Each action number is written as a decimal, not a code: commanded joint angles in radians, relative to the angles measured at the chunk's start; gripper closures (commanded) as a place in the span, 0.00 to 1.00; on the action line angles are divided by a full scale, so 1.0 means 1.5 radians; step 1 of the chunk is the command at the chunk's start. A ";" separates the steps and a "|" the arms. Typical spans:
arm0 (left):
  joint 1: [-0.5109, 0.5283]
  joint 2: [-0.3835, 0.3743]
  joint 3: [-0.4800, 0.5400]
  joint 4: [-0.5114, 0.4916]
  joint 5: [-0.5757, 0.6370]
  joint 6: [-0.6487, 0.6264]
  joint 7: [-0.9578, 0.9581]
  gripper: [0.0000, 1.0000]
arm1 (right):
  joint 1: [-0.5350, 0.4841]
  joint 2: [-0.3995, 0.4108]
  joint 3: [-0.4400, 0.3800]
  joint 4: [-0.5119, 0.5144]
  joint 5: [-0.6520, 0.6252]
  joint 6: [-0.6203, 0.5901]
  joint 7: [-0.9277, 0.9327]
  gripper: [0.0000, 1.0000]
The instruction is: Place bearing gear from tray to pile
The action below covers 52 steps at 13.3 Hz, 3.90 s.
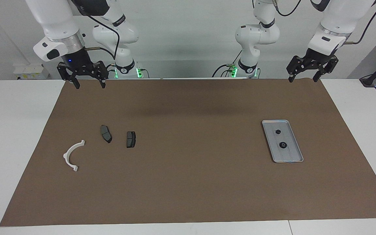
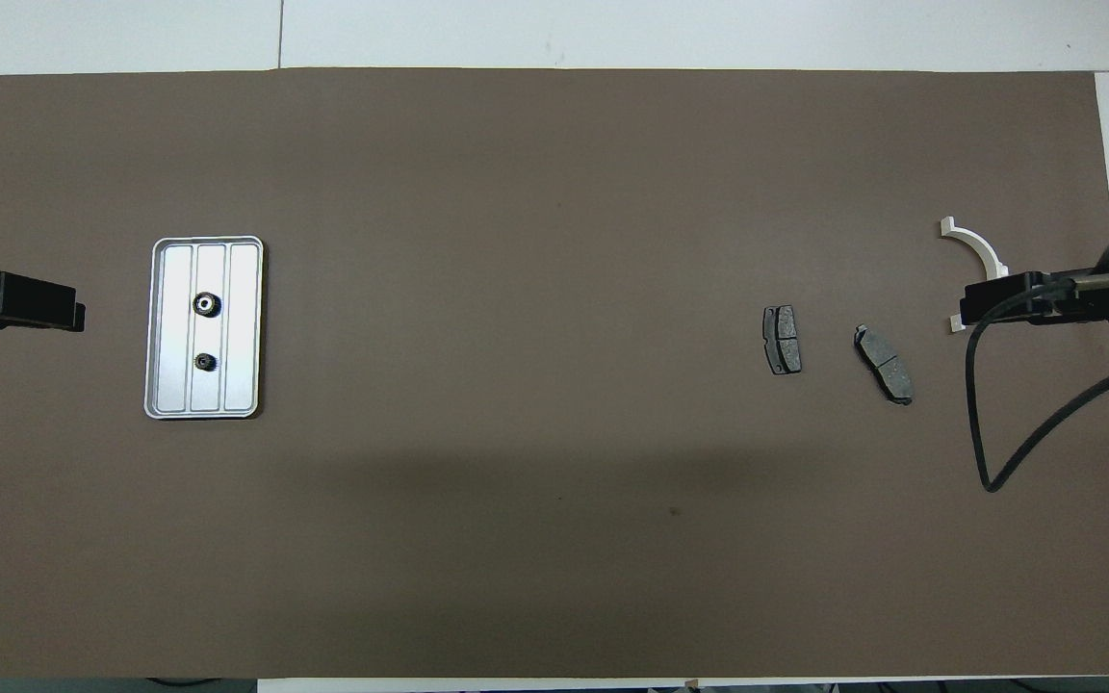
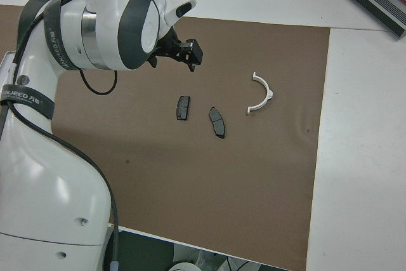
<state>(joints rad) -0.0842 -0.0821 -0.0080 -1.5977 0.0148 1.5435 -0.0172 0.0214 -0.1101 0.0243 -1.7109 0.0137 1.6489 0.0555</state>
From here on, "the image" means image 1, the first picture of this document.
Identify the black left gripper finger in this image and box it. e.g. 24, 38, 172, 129
287, 55, 307, 83
313, 55, 339, 82

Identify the brown table mat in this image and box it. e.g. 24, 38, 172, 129
0, 78, 376, 227

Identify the black left base cable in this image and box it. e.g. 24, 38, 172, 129
212, 49, 243, 78

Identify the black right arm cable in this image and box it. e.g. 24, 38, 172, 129
87, 15, 120, 61

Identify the white background box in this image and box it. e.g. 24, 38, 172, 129
13, 64, 50, 80

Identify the dark grey brake pad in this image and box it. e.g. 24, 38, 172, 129
126, 131, 137, 149
100, 125, 112, 144

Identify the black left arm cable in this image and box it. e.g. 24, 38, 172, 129
273, 0, 376, 45

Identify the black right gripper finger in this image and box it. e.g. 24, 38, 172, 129
92, 61, 108, 89
57, 63, 80, 89

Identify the silver metal tray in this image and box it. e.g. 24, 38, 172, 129
262, 120, 304, 163

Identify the white curved plastic bracket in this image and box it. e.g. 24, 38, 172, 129
63, 140, 86, 172

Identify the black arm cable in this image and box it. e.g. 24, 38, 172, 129
273, 0, 376, 45
87, 15, 120, 61

